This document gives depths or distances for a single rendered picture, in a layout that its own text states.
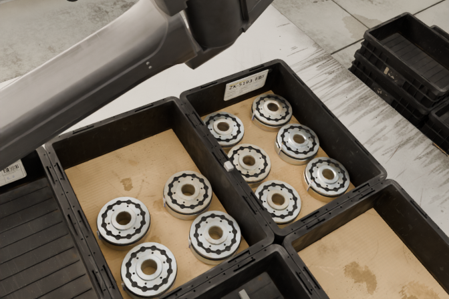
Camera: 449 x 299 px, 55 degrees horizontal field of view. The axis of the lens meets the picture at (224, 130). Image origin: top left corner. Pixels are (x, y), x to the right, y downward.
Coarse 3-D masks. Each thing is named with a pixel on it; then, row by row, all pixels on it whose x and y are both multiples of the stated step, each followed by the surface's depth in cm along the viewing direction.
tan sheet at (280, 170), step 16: (256, 96) 114; (240, 112) 110; (256, 128) 107; (256, 144) 104; (272, 144) 105; (272, 160) 102; (272, 176) 99; (288, 176) 99; (304, 192) 97; (304, 208) 95
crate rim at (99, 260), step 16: (128, 112) 92; (80, 128) 88; (96, 128) 89; (192, 128) 92; (48, 144) 85; (208, 144) 90; (64, 176) 81; (224, 176) 86; (64, 192) 79; (240, 192) 84; (80, 208) 78; (256, 208) 82; (80, 224) 76; (272, 240) 78; (96, 256) 73; (240, 256) 77; (208, 272) 73; (112, 288) 70; (176, 288) 71; (192, 288) 71
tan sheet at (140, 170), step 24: (144, 144) 100; (168, 144) 101; (72, 168) 94; (96, 168) 94; (120, 168) 95; (144, 168) 96; (168, 168) 97; (192, 168) 98; (96, 192) 91; (120, 192) 92; (144, 192) 92; (96, 216) 88; (168, 216) 90; (168, 240) 86; (120, 264) 82; (192, 264) 84; (120, 288) 79
